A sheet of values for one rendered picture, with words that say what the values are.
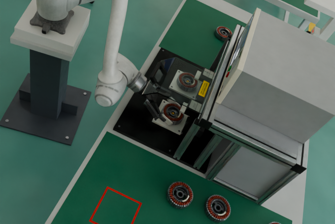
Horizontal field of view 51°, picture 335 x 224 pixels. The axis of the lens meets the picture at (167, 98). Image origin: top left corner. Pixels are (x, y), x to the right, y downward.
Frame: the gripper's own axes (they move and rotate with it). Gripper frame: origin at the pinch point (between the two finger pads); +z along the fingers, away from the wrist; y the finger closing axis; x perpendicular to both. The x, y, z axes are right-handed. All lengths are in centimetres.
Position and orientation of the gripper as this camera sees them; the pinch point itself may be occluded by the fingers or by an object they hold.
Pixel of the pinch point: (172, 112)
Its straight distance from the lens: 172.3
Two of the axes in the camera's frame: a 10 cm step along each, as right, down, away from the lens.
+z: 7.1, 6.4, 2.9
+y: -3.3, 6.7, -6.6
